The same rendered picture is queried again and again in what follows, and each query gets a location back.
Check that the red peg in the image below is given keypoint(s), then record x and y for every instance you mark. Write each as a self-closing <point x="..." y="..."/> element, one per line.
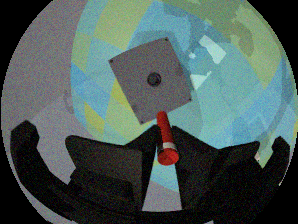
<point x="166" y="148"/>

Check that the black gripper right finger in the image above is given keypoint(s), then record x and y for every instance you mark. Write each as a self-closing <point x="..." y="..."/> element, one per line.
<point x="200" y="166"/>

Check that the grey flat panel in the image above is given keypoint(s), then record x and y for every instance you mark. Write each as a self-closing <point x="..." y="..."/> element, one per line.
<point x="152" y="79"/>

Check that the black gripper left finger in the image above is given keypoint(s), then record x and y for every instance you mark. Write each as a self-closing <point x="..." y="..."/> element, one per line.
<point x="131" y="162"/>

